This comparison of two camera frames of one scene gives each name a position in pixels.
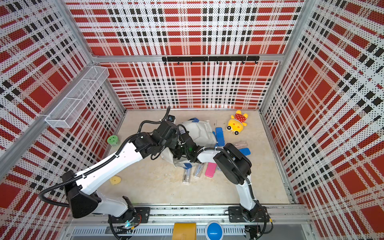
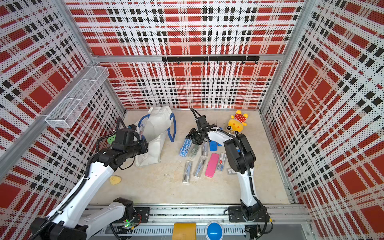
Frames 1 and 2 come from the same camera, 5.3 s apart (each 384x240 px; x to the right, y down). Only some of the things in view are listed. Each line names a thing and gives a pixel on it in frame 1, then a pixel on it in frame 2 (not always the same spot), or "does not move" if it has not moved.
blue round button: (214, 231) does not move
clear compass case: (186, 176) does not move
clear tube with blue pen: (198, 168) does not move
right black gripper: (175, 155) to (190, 134)
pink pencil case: (210, 169) does not move
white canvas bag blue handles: (167, 154) to (154, 125)
